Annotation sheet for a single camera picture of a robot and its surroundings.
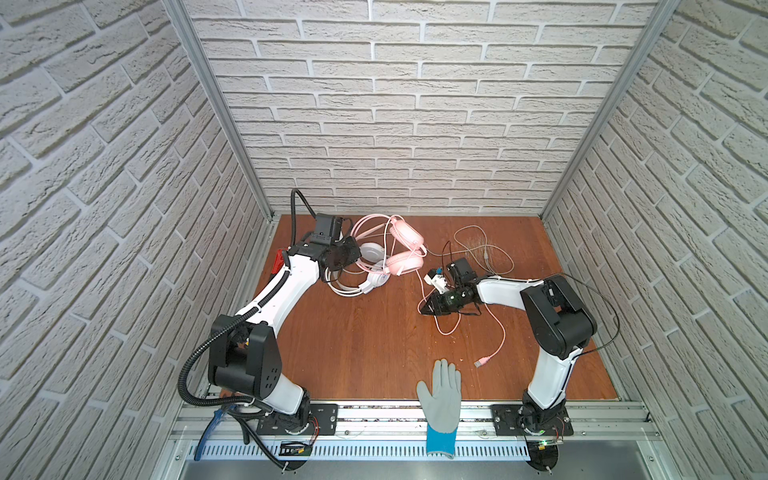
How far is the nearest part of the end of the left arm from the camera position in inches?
24.0

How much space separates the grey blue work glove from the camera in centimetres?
72

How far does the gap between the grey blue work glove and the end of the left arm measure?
0.39 m
